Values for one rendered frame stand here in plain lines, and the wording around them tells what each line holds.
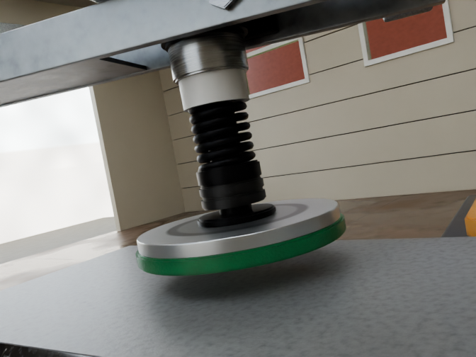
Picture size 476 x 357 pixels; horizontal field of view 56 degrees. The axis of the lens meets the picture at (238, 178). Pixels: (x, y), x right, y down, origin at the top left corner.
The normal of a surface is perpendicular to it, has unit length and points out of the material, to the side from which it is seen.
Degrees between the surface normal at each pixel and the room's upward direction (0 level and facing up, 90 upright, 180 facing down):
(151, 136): 90
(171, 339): 0
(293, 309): 0
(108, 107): 90
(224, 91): 90
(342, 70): 90
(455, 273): 0
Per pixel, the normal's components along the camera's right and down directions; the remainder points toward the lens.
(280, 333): -0.18, -0.98
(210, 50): 0.14, 0.03
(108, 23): -0.33, 0.11
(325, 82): -0.63, 0.15
